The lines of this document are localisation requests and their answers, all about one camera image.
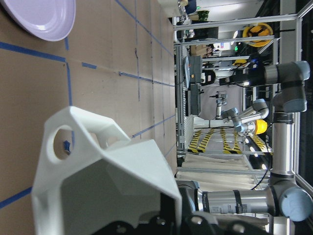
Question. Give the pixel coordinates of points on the white angular cup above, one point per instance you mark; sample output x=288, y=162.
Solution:
x=90, y=174

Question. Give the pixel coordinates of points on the lavender plate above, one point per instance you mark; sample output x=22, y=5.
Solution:
x=50, y=20

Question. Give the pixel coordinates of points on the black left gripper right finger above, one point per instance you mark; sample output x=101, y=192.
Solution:
x=174, y=208

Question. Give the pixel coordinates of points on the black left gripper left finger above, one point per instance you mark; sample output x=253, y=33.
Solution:
x=117, y=228

